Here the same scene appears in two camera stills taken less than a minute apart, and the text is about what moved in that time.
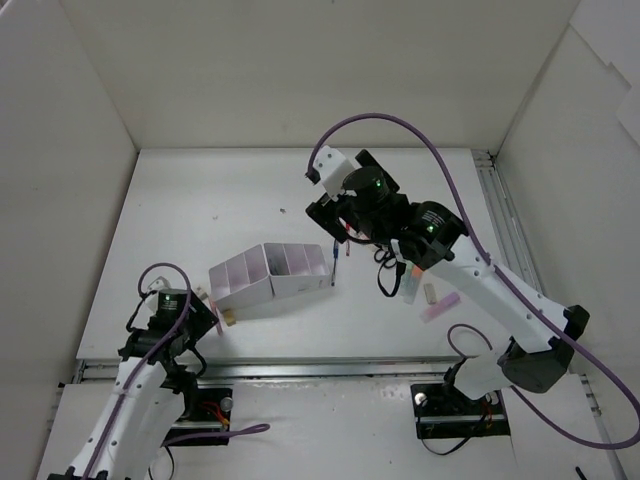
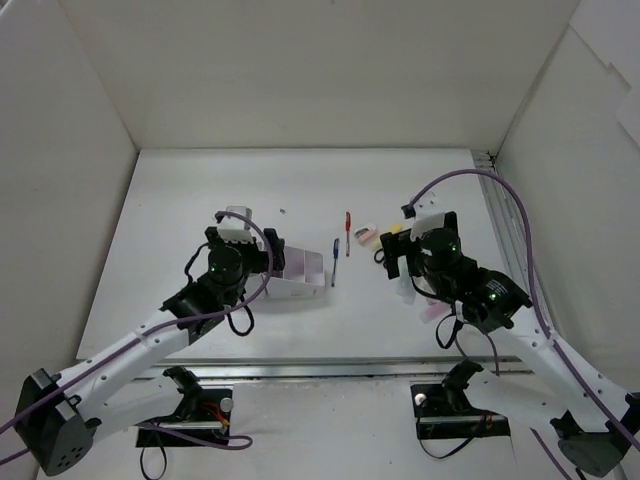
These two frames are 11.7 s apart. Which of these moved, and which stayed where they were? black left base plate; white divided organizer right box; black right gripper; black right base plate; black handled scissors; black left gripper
Moved: black right gripper; black left gripper
Stayed: black left base plate; black right base plate; black handled scissors; white divided organizer right box
